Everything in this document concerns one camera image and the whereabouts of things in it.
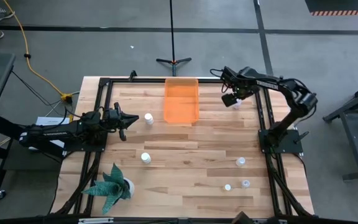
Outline black metal bench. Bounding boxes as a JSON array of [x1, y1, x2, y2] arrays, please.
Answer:
[[322, 78, 358, 182]]

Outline black mat hazard stripes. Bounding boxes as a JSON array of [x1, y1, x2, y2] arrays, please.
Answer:
[[305, 0, 358, 16]]

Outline yellow extension cable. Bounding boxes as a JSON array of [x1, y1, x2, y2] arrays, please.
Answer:
[[2, 0, 74, 104]]

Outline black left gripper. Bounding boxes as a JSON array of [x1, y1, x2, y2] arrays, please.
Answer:
[[103, 101, 140, 142]]

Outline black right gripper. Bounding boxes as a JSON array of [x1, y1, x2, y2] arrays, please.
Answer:
[[221, 66, 252, 102]]

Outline green artificial plant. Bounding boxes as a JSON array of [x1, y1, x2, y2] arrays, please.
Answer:
[[81, 162, 132, 215]]

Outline white paper sheet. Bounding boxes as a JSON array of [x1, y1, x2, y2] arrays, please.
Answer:
[[29, 116, 71, 152]]

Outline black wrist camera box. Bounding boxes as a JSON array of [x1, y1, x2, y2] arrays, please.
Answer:
[[221, 92, 237, 108]]

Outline orange translucent plastic basket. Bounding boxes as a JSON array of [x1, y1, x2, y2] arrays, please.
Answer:
[[163, 78, 200, 124]]

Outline black tripod stand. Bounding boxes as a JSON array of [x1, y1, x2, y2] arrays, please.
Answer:
[[155, 0, 193, 77]]

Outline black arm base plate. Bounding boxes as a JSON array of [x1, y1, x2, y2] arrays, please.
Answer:
[[70, 136, 108, 153], [258, 128, 304, 155]]

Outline white plant pot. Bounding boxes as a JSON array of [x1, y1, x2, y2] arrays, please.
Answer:
[[123, 177, 135, 198]]

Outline black aluminium table frame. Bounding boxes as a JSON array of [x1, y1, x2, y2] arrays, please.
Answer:
[[50, 77, 316, 218]]

